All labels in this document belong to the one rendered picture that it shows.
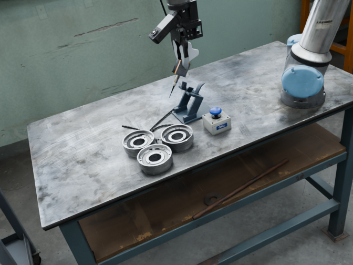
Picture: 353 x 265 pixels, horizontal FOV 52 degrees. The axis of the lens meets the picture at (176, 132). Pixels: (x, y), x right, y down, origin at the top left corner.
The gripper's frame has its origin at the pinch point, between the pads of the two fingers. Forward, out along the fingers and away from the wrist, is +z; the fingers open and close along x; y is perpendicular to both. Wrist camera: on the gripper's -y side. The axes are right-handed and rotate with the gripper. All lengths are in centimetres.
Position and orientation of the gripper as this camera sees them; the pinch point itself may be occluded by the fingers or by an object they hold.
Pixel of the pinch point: (182, 64)
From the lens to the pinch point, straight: 121.7
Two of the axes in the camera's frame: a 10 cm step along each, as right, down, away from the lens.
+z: 1.5, 8.1, 5.7
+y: 8.8, -3.7, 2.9
